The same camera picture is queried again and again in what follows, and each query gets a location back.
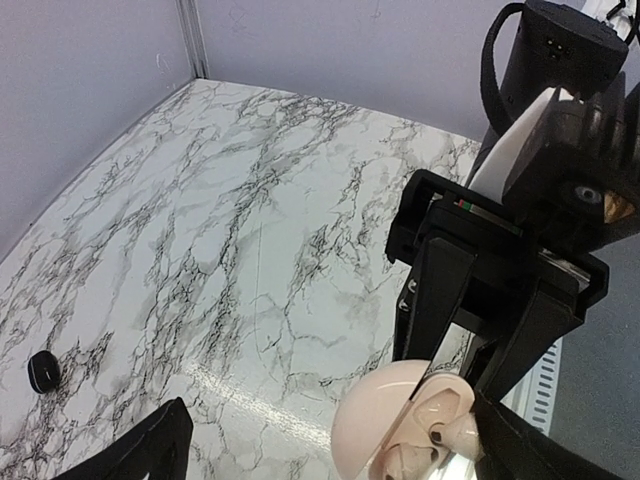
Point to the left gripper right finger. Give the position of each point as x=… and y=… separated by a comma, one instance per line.
x=514, y=449

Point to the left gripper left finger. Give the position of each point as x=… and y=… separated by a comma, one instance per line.
x=155, y=448

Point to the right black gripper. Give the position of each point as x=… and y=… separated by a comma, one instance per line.
x=470, y=267

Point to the white earbud charging case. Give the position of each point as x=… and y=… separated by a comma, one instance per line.
x=381, y=427

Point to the black earbud charging case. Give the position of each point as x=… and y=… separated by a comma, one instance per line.
x=44, y=372

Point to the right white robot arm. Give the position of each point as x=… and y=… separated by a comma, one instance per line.
x=530, y=47

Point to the aluminium front rail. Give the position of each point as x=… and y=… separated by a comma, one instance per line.
x=540, y=389

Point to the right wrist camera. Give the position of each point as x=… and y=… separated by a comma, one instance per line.
x=567, y=170

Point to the right aluminium corner post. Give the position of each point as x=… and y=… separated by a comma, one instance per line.
x=190, y=23

